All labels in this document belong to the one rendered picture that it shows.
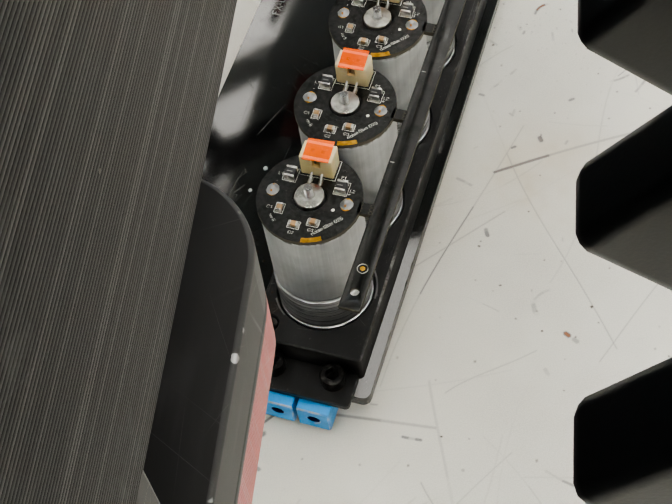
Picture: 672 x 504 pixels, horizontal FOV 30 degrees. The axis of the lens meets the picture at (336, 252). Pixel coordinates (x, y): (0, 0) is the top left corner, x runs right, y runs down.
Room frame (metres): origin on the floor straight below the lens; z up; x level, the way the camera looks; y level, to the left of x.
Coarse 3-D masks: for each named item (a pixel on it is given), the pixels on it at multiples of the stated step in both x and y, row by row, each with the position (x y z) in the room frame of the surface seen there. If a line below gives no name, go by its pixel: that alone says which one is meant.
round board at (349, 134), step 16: (320, 80) 0.20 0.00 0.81; (336, 80) 0.20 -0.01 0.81; (384, 80) 0.20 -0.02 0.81; (320, 96) 0.19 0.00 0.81; (368, 96) 0.19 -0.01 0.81; (384, 96) 0.19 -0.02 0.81; (304, 112) 0.19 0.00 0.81; (320, 112) 0.19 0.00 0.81; (368, 112) 0.19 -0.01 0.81; (304, 128) 0.19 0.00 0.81; (320, 128) 0.18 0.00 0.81; (336, 128) 0.18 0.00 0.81; (352, 128) 0.18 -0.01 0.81; (368, 128) 0.18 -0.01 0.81; (384, 128) 0.18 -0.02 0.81; (336, 144) 0.18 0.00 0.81; (352, 144) 0.18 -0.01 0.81
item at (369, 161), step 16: (336, 96) 0.19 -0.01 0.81; (352, 96) 0.19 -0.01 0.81; (336, 112) 0.19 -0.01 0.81; (352, 112) 0.19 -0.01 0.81; (368, 144) 0.18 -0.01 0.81; (384, 144) 0.18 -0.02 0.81; (352, 160) 0.18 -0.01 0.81; (368, 160) 0.18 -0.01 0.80; (384, 160) 0.18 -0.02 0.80; (368, 176) 0.18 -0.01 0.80; (368, 192) 0.18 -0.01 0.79; (400, 208) 0.19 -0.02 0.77
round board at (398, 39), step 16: (352, 0) 0.22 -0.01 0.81; (368, 0) 0.22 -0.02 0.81; (400, 0) 0.22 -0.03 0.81; (416, 0) 0.22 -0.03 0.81; (336, 16) 0.22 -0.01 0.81; (352, 16) 0.22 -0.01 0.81; (400, 16) 0.22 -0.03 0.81; (416, 16) 0.22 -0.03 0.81; (336, 32) 0.21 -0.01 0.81; (352, 32) 0.21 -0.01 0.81; (368, 32) 0.21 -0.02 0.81; (384, 32) 0.21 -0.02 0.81; (400, 32) 0.21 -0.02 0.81; (416, 32) 0.21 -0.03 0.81; (352, 48) 0.21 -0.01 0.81; (368, 48) 0.21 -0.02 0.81; (384, 48) 0.21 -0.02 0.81; (400, 48) 0.21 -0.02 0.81
